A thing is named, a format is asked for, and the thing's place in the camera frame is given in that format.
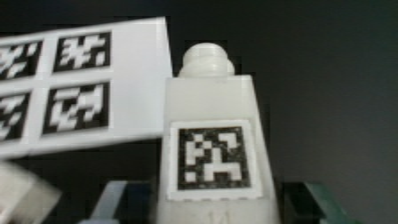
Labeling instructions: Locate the white table leg middle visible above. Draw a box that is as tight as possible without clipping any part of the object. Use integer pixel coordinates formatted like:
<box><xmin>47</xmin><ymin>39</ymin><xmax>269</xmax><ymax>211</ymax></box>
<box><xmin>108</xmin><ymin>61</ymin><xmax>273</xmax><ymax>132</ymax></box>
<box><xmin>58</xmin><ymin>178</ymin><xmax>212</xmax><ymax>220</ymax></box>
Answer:
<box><xmin>0</xmin><ymin>162</ymin><xmax>61</xmax><ymax>224</ymax></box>

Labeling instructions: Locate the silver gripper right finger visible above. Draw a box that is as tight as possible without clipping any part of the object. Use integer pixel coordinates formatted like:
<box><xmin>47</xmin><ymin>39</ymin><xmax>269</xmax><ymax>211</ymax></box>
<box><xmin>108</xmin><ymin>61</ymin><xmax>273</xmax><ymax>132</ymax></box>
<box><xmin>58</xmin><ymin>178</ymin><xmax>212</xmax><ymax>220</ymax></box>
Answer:
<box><xmin>278</xmin><ymin>182</ymin><xmax>362</xmax><ymax>224</ymax></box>

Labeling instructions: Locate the white tag sheet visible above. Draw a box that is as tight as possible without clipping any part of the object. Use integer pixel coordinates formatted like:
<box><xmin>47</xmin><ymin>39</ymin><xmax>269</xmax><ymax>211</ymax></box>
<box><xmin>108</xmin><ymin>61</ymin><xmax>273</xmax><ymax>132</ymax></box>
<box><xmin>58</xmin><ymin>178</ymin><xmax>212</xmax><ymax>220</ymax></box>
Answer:
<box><xmin>0</xmin><ymin>17</ymin><xmax>172</xmax><ymax>159</ymax></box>

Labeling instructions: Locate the white table leg assembled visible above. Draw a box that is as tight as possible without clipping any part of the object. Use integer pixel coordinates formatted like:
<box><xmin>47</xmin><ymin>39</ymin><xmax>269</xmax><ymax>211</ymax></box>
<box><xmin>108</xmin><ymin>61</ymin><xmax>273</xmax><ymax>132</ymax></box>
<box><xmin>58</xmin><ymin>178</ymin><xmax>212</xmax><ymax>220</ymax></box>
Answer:
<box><xmin>154</xmin><ymin>43</ymin><xmax>280</xmax><ymax>224</ymax></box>

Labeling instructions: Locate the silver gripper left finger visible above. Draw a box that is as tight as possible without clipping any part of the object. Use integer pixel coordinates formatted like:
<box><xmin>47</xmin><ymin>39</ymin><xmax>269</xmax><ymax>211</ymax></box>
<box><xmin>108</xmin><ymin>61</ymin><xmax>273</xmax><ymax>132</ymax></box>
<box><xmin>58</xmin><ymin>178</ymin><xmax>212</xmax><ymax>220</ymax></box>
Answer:
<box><xmin>77</xmin><ymin>180</ymin><xmax>152</xmax><ymax>224</ymax></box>

